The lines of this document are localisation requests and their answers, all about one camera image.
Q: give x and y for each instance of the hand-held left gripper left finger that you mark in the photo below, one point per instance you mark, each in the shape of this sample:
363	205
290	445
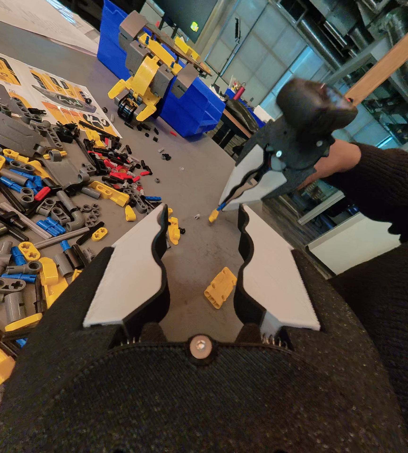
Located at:
126	279

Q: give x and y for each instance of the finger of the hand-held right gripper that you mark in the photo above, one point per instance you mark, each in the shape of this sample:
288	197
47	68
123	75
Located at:
246	166
260	189

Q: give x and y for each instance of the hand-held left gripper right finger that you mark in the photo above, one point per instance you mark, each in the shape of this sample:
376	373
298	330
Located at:
278	279

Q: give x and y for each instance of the yellow connector with blue pin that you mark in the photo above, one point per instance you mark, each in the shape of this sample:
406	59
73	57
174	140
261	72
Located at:
214	215

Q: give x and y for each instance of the pile of toy building pieces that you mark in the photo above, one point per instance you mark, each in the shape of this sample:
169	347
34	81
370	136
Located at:
9	131

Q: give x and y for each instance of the person's right forearm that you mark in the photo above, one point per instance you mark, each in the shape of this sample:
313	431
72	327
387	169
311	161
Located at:
384	184

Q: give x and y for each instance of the person's right hand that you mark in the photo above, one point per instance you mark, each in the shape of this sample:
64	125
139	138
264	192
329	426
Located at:
342	159

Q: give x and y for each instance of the blue storage bin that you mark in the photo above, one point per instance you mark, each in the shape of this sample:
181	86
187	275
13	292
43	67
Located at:
257	116
190	106

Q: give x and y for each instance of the black bag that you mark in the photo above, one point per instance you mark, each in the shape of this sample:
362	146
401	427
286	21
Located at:
239	113

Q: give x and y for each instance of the yellow flat toy panel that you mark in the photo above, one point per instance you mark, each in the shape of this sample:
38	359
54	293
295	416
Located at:
220	288

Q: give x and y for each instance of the red bottle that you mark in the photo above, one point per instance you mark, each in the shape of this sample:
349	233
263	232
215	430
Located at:
239	92

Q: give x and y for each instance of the wooden background desk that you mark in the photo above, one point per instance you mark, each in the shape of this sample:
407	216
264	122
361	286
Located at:
194	62

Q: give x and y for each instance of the person's black sweater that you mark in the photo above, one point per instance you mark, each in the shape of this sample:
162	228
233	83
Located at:
395	318

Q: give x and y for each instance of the yellow toy vehicle model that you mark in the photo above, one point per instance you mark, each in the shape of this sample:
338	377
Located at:
144	78

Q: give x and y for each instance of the black monitor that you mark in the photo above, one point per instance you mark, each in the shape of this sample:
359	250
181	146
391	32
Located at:
182	14

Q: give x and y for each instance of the sticker sheet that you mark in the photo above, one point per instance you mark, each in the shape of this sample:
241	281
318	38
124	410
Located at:
48	88

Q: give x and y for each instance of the printed paper sheets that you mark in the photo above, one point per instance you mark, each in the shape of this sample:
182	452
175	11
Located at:
48	21

